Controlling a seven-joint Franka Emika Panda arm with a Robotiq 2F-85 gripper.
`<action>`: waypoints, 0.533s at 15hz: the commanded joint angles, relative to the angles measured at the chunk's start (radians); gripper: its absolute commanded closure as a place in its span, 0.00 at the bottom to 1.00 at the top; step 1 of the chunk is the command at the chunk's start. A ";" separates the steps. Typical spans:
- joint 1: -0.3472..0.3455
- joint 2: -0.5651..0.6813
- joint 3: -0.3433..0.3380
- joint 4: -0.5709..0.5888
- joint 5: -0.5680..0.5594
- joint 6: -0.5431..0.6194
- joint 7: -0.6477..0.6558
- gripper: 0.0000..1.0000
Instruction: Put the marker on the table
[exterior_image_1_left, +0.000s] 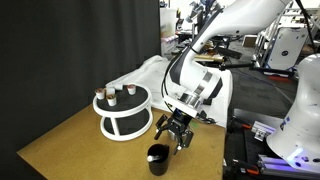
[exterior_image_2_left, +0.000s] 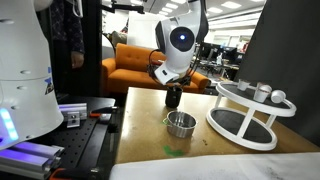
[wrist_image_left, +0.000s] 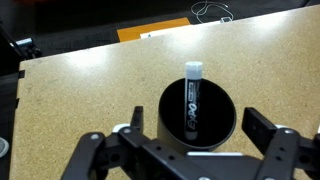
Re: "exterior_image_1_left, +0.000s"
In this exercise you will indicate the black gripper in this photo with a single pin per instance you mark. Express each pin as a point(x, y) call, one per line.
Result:
point(180, 126)

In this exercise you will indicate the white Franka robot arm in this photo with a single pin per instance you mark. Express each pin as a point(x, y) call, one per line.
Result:
point(233, 20)

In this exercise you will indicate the black mug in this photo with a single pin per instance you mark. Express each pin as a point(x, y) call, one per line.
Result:
point(158, 166)

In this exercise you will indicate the white two-tier round stand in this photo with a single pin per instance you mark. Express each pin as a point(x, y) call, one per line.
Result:
point(123, 115)

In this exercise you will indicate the white pod cup brown lid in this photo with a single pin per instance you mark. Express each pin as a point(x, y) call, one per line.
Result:
point(100, 93)
point(111, 100)
point(131, 89)

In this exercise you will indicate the white cloth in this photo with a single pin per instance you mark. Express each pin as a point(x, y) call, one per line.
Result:
point(150, 73)

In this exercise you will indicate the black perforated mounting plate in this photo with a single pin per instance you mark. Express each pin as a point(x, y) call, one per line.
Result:
point(240, 146)

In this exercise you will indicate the plain white pod cup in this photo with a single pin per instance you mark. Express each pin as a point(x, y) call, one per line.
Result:
point(118, 87)
point(110, 90)

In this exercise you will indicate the orange black clamp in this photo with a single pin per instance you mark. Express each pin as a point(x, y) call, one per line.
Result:
point(245, 126)
point(250, 170)

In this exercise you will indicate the white plastic drawer unit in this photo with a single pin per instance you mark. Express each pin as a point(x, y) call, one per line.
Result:
point(167, 30)

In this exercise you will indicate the black curtain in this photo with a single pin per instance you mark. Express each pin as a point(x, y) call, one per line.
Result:
point(66, 50)

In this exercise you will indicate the white machine panel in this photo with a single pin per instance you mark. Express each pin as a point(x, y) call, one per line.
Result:
point(285, 50)

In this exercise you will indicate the short aluminium bracket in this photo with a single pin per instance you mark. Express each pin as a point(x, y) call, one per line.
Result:
point(261, 130)

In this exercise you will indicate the long aluminium rail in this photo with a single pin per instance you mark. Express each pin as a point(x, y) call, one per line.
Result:
point(276, 163)

